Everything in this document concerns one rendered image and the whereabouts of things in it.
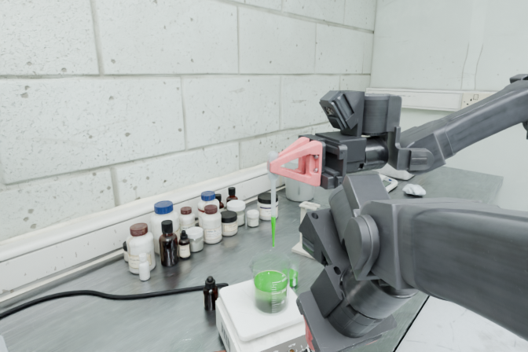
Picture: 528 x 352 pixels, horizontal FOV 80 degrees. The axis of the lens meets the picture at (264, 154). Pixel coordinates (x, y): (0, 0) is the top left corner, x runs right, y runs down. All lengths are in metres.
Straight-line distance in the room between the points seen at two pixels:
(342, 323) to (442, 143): 0.33
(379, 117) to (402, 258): 0.32
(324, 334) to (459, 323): 0.42
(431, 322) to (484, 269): 0.56
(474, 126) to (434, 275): 0.41
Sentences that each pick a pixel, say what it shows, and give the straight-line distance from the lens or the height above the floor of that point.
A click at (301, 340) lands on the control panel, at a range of 0.56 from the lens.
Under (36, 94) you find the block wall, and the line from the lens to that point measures 0.84.
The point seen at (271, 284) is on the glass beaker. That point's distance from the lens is 0.52.
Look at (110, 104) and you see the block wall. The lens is 0.88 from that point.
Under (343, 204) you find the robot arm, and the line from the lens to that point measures 0.35.
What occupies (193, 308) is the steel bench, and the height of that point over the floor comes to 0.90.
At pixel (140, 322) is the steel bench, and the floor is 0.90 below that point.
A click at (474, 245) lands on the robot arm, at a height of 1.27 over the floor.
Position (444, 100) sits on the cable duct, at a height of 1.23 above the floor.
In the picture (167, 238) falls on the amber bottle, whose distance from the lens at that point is 0.81.
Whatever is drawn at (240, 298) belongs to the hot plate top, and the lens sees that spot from 0.59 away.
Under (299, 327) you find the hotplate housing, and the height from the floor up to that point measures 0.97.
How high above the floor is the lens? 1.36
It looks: 14 degrees down
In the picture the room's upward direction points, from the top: straight up
